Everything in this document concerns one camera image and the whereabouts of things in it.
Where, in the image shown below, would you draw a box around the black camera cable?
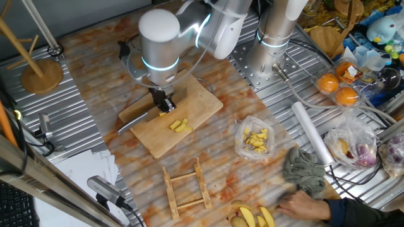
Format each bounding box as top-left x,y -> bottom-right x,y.
125,33 -> 141,51

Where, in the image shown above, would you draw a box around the grey camera on clamp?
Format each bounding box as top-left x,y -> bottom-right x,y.
33,112 -> 66,158

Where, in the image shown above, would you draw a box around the metal robot mounting plate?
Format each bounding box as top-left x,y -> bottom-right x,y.
229,40 -> 300,91

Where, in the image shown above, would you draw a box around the wooden round base stand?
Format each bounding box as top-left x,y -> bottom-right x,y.
0,0 -> 64,95

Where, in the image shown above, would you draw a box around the wooden disc with stick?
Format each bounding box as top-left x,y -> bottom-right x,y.
309,0 -> 364,60

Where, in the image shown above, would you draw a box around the white rod stand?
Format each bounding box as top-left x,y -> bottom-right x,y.
21,0 -> 66,59

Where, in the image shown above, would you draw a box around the grey cylindrical camera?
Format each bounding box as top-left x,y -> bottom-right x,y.
86,175 -> 127,209

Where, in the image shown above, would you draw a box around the plastic bag of potato pieces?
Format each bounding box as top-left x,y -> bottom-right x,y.
234,115 -> 276,161

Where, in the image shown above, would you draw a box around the clear plastic fruit container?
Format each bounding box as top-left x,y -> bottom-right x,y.
312,56 -> 367,110

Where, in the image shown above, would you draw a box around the clear plastic cups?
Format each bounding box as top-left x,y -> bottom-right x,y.
352,45 -> 388,72

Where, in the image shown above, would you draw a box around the steel kitchen knife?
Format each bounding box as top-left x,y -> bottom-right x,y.
117,86 -> 189,136

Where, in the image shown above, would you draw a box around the blue plush toy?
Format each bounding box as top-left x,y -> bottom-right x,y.
365,16 -> 398,45

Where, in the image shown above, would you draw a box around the wooden knife rack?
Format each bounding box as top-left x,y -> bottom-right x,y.
162,156 -> 213,220

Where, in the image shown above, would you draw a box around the steel frame rail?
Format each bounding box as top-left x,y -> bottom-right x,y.
0,134 -> 122,227

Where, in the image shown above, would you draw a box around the clear bag of purple vegetables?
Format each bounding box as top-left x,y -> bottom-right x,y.
377,132 -> 404,180

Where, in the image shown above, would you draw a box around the dark sleeved forearm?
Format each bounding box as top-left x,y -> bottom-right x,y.
324,197 -> 404,227

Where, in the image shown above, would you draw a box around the white plastic wrap roll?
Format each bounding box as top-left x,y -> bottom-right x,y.
290,101 -> 335,166

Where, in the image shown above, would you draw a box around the orange marble pattern mat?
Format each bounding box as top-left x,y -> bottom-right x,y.
59,0 -> 342,227

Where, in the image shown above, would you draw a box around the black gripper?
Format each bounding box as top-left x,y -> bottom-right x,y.
148,86 -> 178,114

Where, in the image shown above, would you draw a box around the black keyboard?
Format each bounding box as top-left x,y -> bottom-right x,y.
0,181 -> 40,227

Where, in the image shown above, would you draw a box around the grey camera mounting bracket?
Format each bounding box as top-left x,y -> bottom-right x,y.
124,53 -> 151,84

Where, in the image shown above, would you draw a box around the grey green cloth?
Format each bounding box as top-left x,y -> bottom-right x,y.
282,146 -> 326,195

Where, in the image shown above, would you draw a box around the white paper sheet stack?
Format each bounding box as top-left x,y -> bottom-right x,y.
33,149 -> 119,227

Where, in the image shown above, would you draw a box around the green yellow toy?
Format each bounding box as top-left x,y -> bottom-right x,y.
383,44 -> 400,60

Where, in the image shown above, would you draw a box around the purple onion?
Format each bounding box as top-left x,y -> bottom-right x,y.
355,143 -> 377,168

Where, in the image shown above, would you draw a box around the clear glass bowl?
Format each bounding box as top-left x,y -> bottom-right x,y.
375,67 -> 402,91

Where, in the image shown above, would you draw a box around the wooden cutting board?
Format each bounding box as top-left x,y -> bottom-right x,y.
118,69 -> 224,160

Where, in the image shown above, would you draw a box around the clear glass jar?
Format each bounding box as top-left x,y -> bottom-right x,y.
302,0 -> 319,17

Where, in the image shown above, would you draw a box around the orange pole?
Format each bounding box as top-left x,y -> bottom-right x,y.
0,100 -> 19,148

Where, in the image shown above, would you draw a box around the grey robot hose cable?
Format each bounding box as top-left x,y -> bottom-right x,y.
271,62 -> 398,125

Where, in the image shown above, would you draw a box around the person bare hand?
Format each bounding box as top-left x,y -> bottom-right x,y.
276,190 -> 333,221

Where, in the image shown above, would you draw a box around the orange fruit with label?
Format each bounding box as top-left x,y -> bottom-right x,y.
334,61 -> 356,79

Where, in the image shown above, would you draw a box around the whole brown potato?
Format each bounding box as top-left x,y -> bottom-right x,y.
229,215 -> 250,227

